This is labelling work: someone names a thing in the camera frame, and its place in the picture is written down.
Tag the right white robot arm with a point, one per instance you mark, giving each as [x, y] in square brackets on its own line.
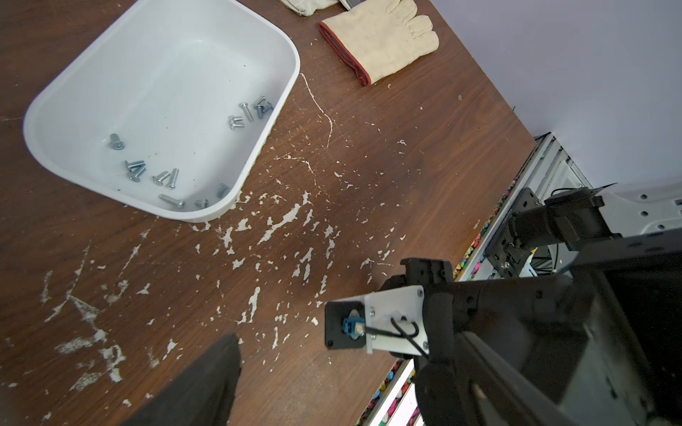
[585, 327]

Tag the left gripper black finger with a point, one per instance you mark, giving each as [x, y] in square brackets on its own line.
[203, 394]

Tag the white plastic storage box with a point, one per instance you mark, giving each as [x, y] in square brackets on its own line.
[192, 85]

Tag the beige canvas work glove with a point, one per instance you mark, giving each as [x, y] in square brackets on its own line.
[378, 38]

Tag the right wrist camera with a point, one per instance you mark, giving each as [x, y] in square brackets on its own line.
[389, 320]

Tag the grey striped work glove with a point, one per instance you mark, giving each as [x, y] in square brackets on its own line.
[307, 8]

